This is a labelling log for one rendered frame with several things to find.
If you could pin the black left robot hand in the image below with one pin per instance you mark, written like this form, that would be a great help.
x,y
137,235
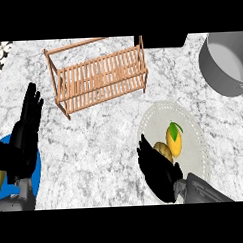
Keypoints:
x,y
24,131

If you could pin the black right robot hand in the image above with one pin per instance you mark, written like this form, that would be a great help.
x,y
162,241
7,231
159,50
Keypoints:
x,y
159,173

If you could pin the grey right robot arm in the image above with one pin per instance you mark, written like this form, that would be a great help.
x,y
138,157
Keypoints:
x,y
200,189

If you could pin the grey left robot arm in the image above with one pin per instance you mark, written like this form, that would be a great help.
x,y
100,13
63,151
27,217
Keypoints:
x,y
20,196

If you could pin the round pale placemat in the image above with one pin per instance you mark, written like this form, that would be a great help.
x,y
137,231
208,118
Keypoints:
x,y
181,137

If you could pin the wooden tiered shelf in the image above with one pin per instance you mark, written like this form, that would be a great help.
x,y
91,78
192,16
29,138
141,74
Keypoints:
x,y
98,74

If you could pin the yellow lemon with green leaf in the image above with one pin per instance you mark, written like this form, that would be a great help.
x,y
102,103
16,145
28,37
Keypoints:
x,y
174,141

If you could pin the blue round plate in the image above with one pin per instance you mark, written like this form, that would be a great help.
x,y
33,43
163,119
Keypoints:
x,y
34,174

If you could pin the grey metal pot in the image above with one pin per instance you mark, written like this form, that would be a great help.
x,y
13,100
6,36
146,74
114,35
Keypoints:
x,y
224,64

